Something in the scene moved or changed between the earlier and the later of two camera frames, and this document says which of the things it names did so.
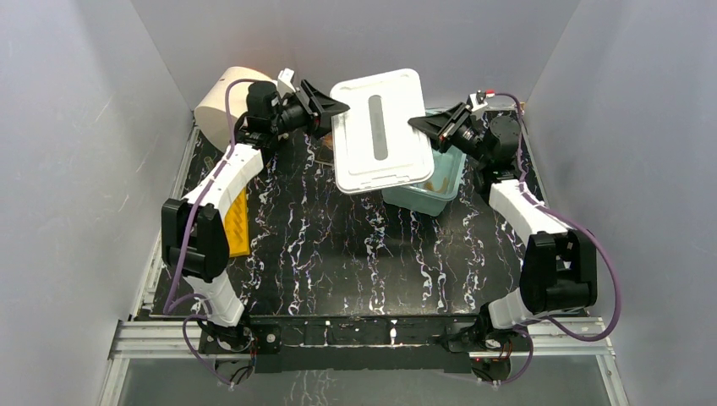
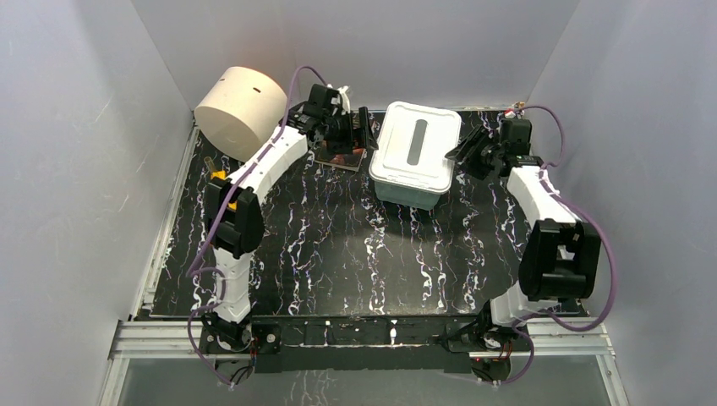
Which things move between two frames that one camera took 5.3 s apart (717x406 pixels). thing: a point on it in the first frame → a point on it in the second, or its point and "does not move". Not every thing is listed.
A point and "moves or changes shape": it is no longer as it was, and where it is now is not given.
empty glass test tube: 209,163 does not move
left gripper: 305,105 → 352,129
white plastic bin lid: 375,145 moves or changes shape
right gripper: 443,126 → 471,166
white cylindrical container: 210,112 does not move
